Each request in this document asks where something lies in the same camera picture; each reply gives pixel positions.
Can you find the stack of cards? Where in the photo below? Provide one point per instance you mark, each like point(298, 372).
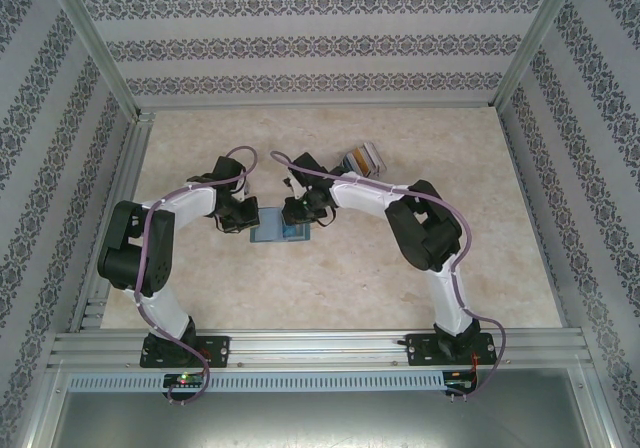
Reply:
point(382, 174)

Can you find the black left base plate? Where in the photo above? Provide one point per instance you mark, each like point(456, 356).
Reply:
point(220, 350)

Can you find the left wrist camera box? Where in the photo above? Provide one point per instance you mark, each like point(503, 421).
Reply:
point(242, 190)

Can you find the aluminium side rail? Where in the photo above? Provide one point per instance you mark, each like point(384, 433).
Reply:
point(127, 168)

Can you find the aluminium frame post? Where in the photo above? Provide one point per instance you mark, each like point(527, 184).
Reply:
point(537, 38)
point(95, 43)

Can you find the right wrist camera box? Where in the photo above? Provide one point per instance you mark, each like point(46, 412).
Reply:
point(297, 188)

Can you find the grey metal sheet panel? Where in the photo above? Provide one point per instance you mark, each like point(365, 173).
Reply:
point(320, 423)

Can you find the left controller board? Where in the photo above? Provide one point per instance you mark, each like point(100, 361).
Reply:
point(185, 380)

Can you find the controller board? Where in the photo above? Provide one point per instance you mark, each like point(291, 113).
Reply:
point(185, 380)
point(457, 383)

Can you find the aluminium front rail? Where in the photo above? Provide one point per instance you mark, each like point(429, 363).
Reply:
point(320, 348)

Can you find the white purple credit card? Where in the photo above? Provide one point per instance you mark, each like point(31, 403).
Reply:
point(370, 157)

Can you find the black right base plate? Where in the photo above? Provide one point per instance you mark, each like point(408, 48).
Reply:
point(417, 350)

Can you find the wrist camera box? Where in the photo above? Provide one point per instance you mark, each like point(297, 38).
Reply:
point(242, 190)
point(297, 188)

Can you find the bright blue credit card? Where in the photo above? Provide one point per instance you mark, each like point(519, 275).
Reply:
point(289, 231)

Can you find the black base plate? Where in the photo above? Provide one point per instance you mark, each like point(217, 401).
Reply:
point(220, 350)
point(417, 350)

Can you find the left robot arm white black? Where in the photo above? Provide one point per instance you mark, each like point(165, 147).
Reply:
point(135, 253)

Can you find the aluminium back rail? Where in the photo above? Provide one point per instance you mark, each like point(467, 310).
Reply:
point(320, 106)

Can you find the teal card holder wallet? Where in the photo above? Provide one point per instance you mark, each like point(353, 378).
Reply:
point(267, 225)

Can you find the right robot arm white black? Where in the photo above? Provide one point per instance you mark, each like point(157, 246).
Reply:
point(425, 233)

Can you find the right controller board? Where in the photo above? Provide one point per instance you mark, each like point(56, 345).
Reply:
point(457, 383)

